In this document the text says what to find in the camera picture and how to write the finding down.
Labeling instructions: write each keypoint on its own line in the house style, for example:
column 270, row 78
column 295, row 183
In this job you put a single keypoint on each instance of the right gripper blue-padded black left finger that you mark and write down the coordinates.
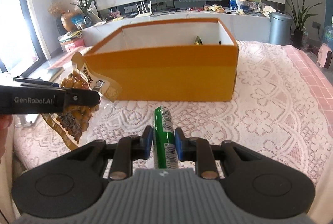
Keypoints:
column 128, row 150

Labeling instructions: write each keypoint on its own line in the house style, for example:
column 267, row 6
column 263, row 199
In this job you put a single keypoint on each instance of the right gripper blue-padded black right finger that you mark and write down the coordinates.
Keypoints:
column 197, row 150

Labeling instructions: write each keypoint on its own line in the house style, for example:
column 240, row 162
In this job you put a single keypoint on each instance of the green cylindrical snack tube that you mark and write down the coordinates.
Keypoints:
column 165, row 153

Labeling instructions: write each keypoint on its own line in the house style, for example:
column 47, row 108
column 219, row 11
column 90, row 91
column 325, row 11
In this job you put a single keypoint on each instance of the brown nut snack packet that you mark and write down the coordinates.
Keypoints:
column 85, row 89

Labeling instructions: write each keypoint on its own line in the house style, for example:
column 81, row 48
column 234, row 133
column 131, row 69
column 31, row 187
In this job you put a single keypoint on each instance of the black notebook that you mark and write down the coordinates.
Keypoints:
column 51, row 74

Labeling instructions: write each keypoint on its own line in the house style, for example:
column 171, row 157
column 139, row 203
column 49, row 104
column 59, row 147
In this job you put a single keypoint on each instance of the pink storage box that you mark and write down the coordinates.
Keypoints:
column 73, row 44

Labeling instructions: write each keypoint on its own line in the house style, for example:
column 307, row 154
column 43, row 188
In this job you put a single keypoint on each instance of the orange round vase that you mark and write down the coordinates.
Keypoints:
column 67, row 22

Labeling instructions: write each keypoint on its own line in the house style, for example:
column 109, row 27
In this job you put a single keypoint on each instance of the orange cardboard box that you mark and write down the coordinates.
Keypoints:
column 160, row 62

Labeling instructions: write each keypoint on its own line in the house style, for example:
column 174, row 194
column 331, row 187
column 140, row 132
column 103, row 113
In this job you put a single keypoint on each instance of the clear plastic snack wrapper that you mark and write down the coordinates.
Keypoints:
column 198, row 41

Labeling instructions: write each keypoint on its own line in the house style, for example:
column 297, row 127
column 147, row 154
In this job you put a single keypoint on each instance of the green potted plant left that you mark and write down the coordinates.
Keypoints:
column 84, row 7

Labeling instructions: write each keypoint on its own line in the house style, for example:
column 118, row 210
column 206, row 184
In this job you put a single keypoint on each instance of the white marble tv cabinet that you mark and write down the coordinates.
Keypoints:
column 242, row 27

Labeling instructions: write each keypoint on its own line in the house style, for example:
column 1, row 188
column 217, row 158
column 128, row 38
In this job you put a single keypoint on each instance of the white wifi router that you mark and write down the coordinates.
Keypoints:
column 143, row 10

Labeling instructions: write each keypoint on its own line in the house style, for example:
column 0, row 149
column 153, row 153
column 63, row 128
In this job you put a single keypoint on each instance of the grey pedal trash bin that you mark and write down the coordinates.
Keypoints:
column 280, row 28

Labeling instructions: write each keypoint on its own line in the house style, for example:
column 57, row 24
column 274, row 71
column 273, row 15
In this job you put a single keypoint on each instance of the potted plant right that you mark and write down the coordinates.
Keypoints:
column 300, row 14

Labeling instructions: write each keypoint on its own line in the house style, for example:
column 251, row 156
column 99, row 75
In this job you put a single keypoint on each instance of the blue water jug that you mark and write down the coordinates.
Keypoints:
column 328, row 36

